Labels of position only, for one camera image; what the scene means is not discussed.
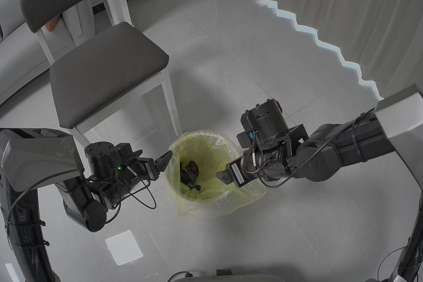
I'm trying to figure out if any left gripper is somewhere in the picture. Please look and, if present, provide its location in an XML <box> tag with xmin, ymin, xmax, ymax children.
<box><xmin>130</xmin><ymin>150</ymin><xmax>174</xmax><ymax>182</ymax></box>

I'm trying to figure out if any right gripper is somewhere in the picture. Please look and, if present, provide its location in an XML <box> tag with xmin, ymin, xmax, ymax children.
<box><xmin>215</xmin><ymin>154</ymin><xmax>265</xmax><ymax>189</ymax></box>

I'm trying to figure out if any yellow plastic bag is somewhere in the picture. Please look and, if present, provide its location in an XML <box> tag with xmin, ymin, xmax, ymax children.
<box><xmin>168</xmin><ymin>131</ymin><xmax>267</xmax><ymax>218</ymax></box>

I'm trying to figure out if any black plastic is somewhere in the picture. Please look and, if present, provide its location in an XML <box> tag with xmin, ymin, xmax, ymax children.
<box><xmin>179</xmin><ymin>160</ymin><xmax>202</xmax><ymax>192</ymax></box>

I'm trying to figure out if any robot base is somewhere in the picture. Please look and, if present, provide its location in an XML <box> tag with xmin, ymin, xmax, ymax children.
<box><xmin>167</xmin><ymin>269</ymin><xmax>275</xmax><ymax>282</ymax></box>

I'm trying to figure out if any grey cushioned white chair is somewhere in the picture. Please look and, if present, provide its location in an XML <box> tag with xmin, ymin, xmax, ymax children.
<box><xmin>20</xmin><ymin>0</ymin><xmax>181</xmax><ymax>156</ymax></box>

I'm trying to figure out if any orange cushion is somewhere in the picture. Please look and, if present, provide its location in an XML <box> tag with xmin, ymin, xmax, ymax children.
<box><xmin>45</xmin><ymin>15</ymin><xmax>62</xmax><ymax>33</ymax></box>

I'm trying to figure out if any pale grey sofa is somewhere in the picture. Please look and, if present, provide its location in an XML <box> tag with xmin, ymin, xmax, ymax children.
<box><xmin>0</xmin><ymin>0</ymin><xmax>109</xmax><ymax>106</ymax></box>

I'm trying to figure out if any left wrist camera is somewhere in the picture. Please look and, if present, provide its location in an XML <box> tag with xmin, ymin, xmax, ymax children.
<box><xmin>115</xmin><ymin>143</ymin><xmax>143</xmax><ymax>162</ymax></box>

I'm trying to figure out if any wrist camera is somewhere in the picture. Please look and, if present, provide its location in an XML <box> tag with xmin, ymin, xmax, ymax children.
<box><xmin>115</xmin><ymin>143</ymin><xmax>143</xmax><ymax>162</ymax></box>
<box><xmin>236</xmin><ymin>130</ymin><xmax>258</xmax><ymax>149</ymax></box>

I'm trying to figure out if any black cable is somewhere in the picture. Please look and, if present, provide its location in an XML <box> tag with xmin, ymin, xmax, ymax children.
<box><xmin>168</xmin><ymin>271</ymin><xmax>194</xmax><ymax>282</ymax></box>
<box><xmin>125</xmin><ymin>179</ymin><xmax>157</xmax><ymax>210</ymax></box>
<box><xmin>364</xmin><ymin>239</ymin><xmax>412</xmax><ymax>282</ymax></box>

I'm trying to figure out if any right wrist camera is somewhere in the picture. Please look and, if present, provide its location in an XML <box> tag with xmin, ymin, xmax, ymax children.
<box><xmin>236</xmin><ymin>130</ymin><xmax>258</xmax><ymax>149</ymax></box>

